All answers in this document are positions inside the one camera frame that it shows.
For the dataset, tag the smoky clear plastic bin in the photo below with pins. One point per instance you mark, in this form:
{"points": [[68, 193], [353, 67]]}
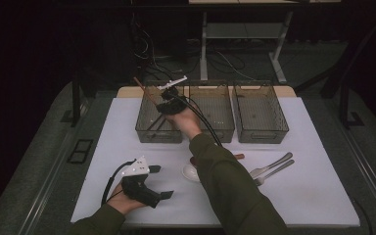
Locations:
{"points": [[215, 111], [147, 112], [259, 112]]}

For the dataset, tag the brown wooden spoon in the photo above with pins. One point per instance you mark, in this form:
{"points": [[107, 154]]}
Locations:
{"points": [[239, 156]]}

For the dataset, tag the white metal desk frame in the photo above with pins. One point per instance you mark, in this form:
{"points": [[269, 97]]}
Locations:
{"points": [[203, 49]]}

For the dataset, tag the white ceramic spoon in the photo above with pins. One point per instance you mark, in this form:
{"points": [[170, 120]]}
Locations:
{"points": [[190, 173]]}

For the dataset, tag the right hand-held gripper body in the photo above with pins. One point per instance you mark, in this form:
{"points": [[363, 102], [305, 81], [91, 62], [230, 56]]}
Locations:
{"points": [[176, 104]]}

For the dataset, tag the brown wooden chopstick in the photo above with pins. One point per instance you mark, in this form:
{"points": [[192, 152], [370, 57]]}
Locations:
{"points": [[145, 91]]}

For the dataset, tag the person's right hand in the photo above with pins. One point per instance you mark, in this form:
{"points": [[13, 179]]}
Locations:
{"points": [[186, 122]]}

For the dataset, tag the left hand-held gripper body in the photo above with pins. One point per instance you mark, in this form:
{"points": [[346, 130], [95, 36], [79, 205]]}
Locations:
{"points": [[138, 189]]}

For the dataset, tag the white table mat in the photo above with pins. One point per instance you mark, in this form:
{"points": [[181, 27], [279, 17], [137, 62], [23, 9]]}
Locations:
{"points": [[306, 202]]}

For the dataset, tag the metal floor rail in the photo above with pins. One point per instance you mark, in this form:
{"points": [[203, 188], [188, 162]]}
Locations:
{"points": [[50, 182], [368, 173]]}

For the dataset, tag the person's left hand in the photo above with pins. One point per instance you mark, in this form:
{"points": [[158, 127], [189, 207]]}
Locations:
{"points": [[124, 202]]}

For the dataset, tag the black metal stand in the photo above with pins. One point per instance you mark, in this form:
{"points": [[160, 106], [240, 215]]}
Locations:
{"points": [[75, 104], [343, 104]]}

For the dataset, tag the black slanted beam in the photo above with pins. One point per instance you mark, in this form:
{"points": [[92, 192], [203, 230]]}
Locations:
{"points": [[349, 55]]}

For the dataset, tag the black chopstick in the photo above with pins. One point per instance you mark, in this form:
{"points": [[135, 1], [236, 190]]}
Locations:
{"points": [[155, 123], [158, 125]]}

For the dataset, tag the metal fork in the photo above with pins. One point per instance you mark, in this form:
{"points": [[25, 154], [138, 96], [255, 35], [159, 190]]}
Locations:
{"points": [[275, 170]]}

